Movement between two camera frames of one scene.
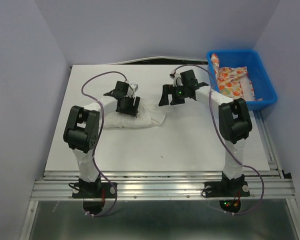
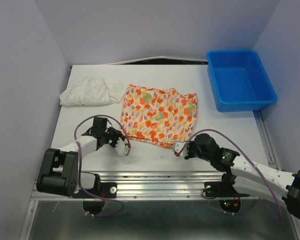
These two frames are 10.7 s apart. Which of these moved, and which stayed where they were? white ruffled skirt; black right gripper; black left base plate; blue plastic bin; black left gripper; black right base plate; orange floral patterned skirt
Moved: black right gripper; orange floral patterned skirt; white ruffled skirt; black left gripper
Stayed: black right base plate; black left base plate; blue plastic bin
